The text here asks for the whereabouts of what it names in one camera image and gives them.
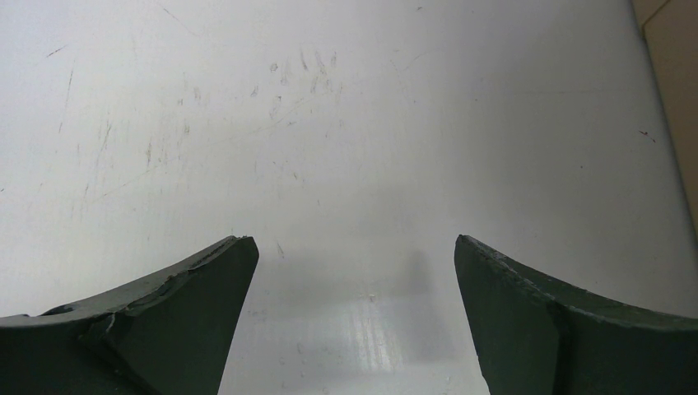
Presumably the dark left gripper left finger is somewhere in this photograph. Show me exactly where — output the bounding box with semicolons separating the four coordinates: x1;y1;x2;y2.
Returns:
1;236;259;394

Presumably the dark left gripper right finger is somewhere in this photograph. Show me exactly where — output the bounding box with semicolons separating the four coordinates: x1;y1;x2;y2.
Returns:
454;235;697;394

